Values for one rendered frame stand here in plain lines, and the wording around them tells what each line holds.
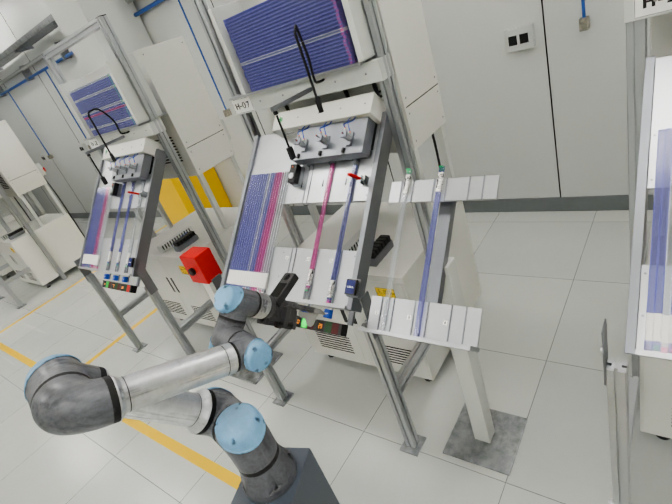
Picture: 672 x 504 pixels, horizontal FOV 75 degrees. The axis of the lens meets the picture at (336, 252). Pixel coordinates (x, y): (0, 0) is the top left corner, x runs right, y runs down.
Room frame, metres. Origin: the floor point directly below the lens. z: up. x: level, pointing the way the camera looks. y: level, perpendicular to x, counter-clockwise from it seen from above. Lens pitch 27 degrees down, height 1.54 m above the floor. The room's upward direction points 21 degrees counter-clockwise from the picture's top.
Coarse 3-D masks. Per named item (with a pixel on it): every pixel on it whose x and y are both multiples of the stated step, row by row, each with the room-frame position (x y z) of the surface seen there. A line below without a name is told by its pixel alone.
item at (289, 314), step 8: (272, 296) 1.12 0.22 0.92; (272, 304) 1.09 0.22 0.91; (288, 304) 1.13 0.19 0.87; (272, 312) 1.08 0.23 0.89; (280, 312) 1.12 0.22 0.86; (288, 312) 1.11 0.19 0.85; (296, 312) 1.14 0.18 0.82; (264, 320) 1.08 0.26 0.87; (272, 320) 1.09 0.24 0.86; (280, 320) 1.10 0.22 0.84; (288, 320) 1.10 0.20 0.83; (296, 320) 1.12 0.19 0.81; (280, 328) 1.09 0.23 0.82; (288, 328) 1.09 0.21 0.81
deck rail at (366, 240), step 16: (384, 112) 1.58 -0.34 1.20; (384, 128) 1.54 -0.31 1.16; (384, 144) 1.52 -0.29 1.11; (384, 160) 1.50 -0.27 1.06; (384, 176) 1.48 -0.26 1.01; (368, 192) 1.42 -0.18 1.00; (368, 208) 1.38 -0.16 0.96; (368, 224) 1.36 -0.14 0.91; (368, 240) 1.34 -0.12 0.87; (368, 256) 1.32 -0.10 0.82; (352, 304) 1.21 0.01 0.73
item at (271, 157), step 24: (264, 144) 2.00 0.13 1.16; (264, 168) 1.91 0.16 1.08; (288, 168) 1.80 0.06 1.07; (312, 168) 1.70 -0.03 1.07; (336, 168) 1.61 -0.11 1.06; (360, 168) 1.52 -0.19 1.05; (288, 192) 1.72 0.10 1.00; (312, 192) 1.63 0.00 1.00; (336, 192) 1.54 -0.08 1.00; (360, 192) 1.46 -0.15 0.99
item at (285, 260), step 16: (288, 256) 1.53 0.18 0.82; (304, 256) 1.48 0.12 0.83; (320, 256) 1.42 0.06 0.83; (352, 256) 1.33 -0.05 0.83; (272, 272) 1.54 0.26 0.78; (288, 272) 1.49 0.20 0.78; (304, 272) 1.43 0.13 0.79; (320, 272) 1.38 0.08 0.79; (352, 272) 1.29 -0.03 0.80; (272, 288) 1.50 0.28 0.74; (304, 288) 1.39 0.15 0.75; (320, 288) 1.34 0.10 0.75; (336, 288) 1.30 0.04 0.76
